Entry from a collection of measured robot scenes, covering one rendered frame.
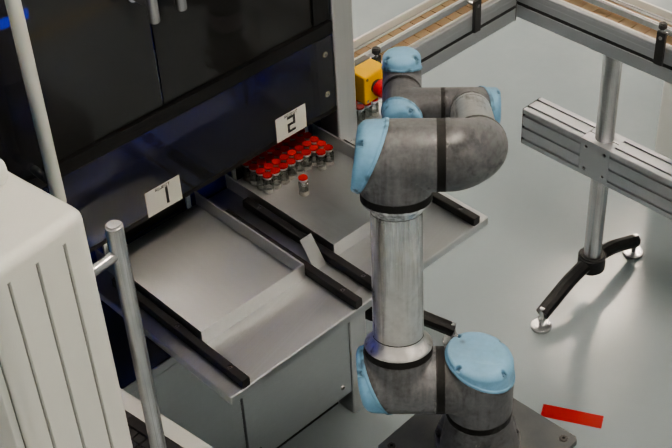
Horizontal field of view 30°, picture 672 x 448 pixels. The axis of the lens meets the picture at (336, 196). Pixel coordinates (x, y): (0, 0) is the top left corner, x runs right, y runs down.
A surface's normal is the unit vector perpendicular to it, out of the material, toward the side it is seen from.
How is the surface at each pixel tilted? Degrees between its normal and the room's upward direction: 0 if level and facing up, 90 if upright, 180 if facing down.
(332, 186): 0
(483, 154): 64
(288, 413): 90
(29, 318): 90
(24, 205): 0
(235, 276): 0
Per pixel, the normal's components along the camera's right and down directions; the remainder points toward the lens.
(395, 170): -0.06, 0.36
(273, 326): -0.04, -0.79
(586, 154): -0.72, 0.45
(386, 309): -0.44, 0.42
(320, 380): 0.69, 0.42
